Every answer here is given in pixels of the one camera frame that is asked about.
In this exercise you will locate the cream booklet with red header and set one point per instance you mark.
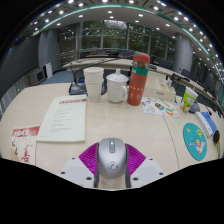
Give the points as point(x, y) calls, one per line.
point(63, 118)

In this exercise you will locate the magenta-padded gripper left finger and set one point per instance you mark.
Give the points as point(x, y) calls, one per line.
point(76, 170)

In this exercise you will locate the black gooseneck conference microphone unit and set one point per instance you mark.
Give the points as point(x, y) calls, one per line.
point(195, 107)
point(76, 89)

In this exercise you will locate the stack of white paper cups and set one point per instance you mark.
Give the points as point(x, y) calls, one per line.
point(94, 85)

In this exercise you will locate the white lidded mug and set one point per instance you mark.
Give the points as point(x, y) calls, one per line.
point(116, 88)

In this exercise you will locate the white cardboard box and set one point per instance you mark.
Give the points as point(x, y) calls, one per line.
point(160, 90)

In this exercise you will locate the dark office chairs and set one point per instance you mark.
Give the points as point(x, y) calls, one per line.
point(186, 72)

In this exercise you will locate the blue and white book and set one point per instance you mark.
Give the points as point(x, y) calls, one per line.
point(206, 123)

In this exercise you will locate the silver computer mouse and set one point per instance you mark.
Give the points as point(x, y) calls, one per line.
point(112, 158)

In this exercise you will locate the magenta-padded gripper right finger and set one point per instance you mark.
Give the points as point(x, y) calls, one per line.
point(148, 170)

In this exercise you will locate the green printed paper cup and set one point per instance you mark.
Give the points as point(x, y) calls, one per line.
point(188, 100)

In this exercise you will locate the colourful sticker sheet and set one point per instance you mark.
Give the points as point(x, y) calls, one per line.
point(160, 107)

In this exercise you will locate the white leaning board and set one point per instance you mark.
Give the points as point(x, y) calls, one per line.
point(48, 70)

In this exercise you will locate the red and white magazine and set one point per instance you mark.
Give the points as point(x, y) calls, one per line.
point(24, 145)

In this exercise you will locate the ceiling lights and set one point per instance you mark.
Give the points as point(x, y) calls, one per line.
point(80, 4)

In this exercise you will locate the red bottle with green band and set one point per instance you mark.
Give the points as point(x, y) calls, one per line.
point(137, 83)

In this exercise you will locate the round teal cartoon mouse pad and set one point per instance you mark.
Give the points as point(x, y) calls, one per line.
point(194, 141)

